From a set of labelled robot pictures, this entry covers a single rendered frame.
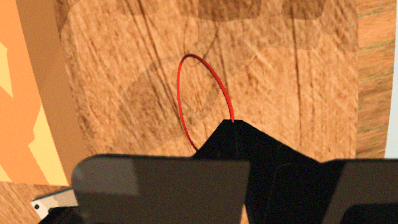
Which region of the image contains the red rubber band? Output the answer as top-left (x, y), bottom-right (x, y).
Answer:
top-left (177, 54), bottom-right (234, 151)

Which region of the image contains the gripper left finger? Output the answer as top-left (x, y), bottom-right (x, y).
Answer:
top-left (71, 119), bottom-right (250, 224)

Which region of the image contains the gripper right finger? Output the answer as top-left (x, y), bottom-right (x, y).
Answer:
top-left (233, 119), bottom-right (398, 224)

